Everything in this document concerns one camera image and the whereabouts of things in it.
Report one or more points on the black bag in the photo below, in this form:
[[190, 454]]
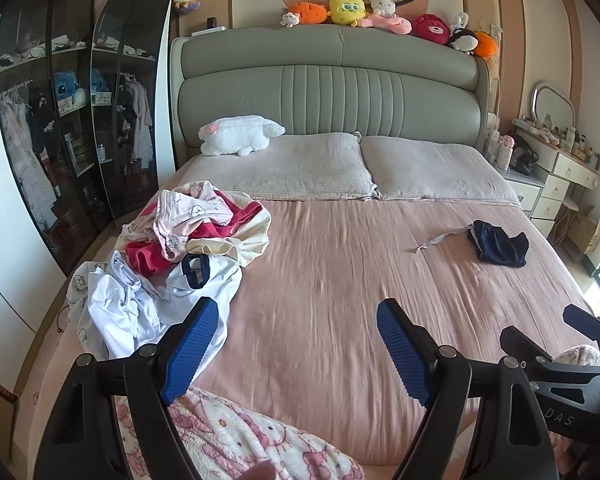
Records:
[[525, 155]]

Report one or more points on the white wardrobe door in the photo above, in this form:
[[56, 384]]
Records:
[[10, 210]]

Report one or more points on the small black box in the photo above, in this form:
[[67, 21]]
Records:
[[211, 23]]

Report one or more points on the white nightstand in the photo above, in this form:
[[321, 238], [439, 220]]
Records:
[[522, 190]]

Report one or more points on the orange round plush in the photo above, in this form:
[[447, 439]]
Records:
[[486, 45]]

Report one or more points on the blue plush toy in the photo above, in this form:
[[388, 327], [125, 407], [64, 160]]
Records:
[[67, 87]]

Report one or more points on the small white pink plush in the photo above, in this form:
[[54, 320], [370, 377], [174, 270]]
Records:
[[289, 19]]

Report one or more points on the navy shorts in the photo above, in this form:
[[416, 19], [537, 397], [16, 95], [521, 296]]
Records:
[[497, 247]]

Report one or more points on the white stool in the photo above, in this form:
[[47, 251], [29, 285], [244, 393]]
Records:
[[567, 205]]

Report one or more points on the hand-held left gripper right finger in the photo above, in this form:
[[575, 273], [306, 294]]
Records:
[[400, 350]]

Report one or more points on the grey padded headboard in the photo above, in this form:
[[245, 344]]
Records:
[[330, 90]]

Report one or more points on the vanity mirror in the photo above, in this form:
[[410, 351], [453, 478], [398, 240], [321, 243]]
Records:
[[554, 102]]

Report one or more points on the dark glass door wardrobe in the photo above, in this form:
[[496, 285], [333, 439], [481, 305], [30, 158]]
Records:
[[35, 135]]

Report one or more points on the white fabric strip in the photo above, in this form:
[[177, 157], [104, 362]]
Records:
[[440, 240]]

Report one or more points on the beige checked pillow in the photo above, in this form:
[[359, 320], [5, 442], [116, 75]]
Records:
[[430, 170], [290, 170]]

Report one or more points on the white dressing table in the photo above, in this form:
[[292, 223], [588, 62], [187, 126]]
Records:
[[570, 165]]

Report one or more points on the white shirt navy collar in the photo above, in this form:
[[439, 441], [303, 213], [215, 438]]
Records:
[[180, 295]]

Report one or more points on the red bear plush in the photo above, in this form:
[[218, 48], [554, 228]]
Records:
[[430, 29]]

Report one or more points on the pink printed pajama pants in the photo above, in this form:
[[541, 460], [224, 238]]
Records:
[[195, 210]]

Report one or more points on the row of cosmetic bottles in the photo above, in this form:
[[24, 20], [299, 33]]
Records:
[[580, 142]]

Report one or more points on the black white penguin plush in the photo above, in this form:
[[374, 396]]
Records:
[[462, 40]]

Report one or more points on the pink bottle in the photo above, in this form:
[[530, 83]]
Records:
[[504, 152]]

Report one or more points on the cardboard box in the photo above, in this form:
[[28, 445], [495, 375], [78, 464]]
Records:
[[587, 232]]

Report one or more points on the white plush toy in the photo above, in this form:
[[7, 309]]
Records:
[[235, 135]]

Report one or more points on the pale printed pajama top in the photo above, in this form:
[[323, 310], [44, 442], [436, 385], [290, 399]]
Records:
[[80, 280]]

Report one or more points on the yellow sponge plush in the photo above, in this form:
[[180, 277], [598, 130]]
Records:
[[349, 10]]

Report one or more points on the pink plush toy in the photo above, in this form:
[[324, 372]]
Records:
[[390, 24]]

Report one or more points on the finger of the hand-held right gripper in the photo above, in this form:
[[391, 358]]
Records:
[[582, 317], [522, 347]]

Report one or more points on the magenta garment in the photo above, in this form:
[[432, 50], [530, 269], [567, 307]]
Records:
[[147, 260]]

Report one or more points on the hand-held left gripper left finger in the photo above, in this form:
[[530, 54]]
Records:
[[190, 350]]

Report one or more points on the white bear plush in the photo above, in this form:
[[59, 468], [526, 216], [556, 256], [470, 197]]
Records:
[[382, 6]]

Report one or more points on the white bottle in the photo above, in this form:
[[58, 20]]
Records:
[[493, 137]]

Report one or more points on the cream garment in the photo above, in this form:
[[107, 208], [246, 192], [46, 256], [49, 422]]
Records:
[[250, 240]]

